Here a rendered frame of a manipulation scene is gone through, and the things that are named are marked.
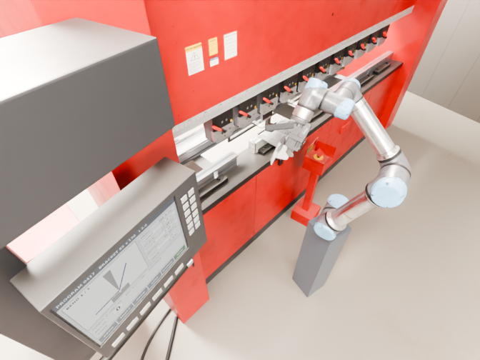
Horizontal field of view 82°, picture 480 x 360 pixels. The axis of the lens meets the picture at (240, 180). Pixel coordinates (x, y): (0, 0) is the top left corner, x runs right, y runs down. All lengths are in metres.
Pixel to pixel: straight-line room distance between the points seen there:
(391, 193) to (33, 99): 1.09
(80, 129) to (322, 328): 2.05
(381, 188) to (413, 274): 1.63
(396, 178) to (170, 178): 0.83
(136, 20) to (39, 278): 0.65
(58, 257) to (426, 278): 2.55
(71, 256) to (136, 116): 0.33
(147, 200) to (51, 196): 0.25
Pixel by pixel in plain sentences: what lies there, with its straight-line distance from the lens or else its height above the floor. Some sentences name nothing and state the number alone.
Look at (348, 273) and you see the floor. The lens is 2.51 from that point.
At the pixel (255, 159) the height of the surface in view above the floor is 0.87.
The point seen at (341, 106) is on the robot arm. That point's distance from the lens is 1.07.
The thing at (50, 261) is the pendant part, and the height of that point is 1.60.
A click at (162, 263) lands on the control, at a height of 1.37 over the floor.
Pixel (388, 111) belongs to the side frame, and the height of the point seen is 0.30.
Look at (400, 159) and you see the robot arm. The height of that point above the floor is 1.39.
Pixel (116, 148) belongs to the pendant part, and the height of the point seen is 1.79.
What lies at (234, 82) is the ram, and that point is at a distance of 1.49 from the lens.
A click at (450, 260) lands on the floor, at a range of 2.98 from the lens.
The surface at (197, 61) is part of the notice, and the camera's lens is 1.29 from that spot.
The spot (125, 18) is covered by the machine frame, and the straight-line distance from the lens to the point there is 0.86.
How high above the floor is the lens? 2.12
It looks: 45 degrees down
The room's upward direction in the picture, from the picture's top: 1 degrees counter-clockwise
